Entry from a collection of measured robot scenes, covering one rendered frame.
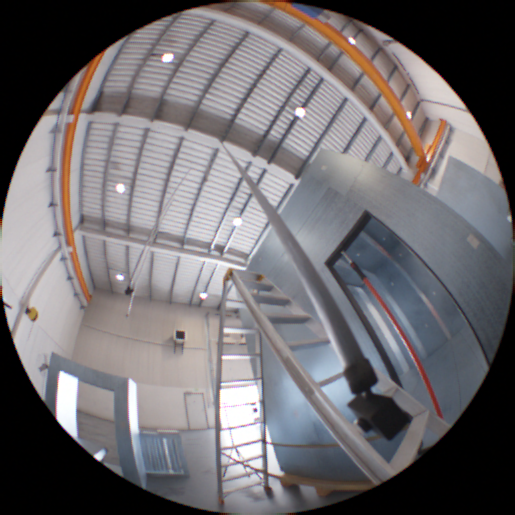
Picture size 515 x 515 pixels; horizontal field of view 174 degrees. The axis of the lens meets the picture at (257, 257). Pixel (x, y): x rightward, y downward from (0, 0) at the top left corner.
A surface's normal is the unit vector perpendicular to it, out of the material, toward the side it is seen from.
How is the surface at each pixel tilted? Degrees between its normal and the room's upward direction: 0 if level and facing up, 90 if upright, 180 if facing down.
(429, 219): 90
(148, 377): 90
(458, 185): 90
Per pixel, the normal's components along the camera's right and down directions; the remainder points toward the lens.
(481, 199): -0.97, 0.04
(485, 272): -0.86, -0.22
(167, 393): 0.46, -0.73
